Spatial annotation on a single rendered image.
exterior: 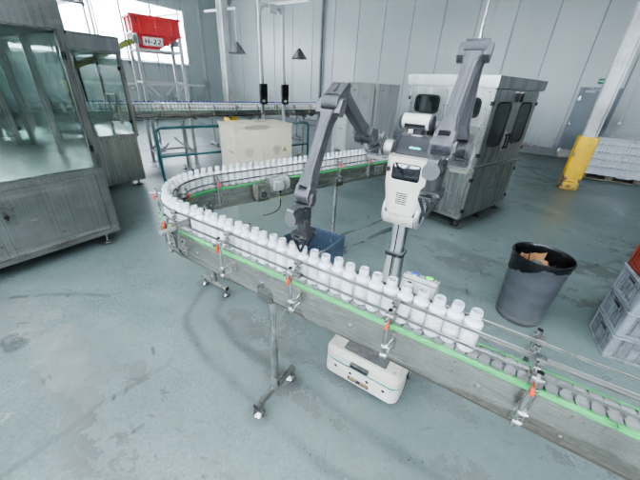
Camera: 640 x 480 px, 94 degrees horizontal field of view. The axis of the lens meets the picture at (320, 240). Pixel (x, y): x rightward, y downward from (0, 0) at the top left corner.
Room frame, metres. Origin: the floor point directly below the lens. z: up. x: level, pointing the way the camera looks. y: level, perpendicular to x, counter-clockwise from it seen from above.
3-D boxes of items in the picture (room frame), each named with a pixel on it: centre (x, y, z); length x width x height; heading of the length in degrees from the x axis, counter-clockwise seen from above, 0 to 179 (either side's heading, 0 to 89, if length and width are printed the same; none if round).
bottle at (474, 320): (0.78, -0.53, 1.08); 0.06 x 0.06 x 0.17
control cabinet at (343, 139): (7.50, -0.60, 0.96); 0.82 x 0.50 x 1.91; 130
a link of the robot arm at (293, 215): (1.12, 0.09, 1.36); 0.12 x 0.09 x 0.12; 148
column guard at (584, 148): (6.66, -5.48, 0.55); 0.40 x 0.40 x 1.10; 58
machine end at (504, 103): (5.05, -2.20, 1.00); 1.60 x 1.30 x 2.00; 130
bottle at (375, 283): (0.97, -0.23, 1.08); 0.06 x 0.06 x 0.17
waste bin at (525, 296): (2.20, -1.86, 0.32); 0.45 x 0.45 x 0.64
